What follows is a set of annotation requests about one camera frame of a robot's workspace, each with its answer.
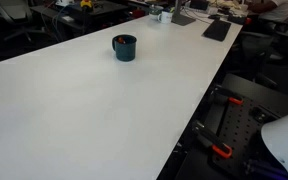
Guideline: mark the dark teal mug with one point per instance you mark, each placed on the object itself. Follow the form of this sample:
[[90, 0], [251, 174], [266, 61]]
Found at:
[[125, 51]]

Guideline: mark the orange and black marker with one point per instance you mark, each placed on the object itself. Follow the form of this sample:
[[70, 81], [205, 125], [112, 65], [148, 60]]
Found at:
[[121, 40]]

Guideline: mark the person forearm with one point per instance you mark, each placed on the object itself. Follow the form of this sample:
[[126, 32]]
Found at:
[[265, 6]]

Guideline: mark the white printed mug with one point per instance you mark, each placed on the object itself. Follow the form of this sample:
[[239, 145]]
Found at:
[[166, 17]]

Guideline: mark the red object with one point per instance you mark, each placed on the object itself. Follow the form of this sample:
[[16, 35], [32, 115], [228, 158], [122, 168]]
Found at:
[[137, 13]]

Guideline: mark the green and white bowl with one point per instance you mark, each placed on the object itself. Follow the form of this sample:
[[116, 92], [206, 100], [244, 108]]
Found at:
[[155, 11]]

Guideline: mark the grey monitor stand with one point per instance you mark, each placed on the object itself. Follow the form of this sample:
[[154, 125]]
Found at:
[[181, 17]]

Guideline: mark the black side desk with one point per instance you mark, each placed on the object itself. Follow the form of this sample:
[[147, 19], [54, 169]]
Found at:
[[94, 11]]

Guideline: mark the black keyboard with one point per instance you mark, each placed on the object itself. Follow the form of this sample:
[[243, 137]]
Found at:
[[217, 30]]

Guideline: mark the black computer mouse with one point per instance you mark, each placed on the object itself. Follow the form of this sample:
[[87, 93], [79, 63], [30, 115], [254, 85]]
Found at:
[[214, 16]]

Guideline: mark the black box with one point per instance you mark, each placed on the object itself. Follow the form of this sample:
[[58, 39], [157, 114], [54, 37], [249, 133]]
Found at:
[[199, 4]]

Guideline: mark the yellow tool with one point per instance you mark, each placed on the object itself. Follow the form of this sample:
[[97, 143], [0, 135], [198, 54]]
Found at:
[[86, 4]]

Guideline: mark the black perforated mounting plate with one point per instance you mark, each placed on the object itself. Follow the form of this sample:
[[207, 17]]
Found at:
[[239, 133]]

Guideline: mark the black desk device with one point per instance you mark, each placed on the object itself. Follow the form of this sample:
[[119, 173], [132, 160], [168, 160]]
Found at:
[[236, 18]]

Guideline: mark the black office chair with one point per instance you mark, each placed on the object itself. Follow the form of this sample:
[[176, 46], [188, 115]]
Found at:
[[254, 50]]

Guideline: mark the grey office chair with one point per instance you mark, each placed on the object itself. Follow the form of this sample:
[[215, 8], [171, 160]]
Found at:
[[12, 15]]

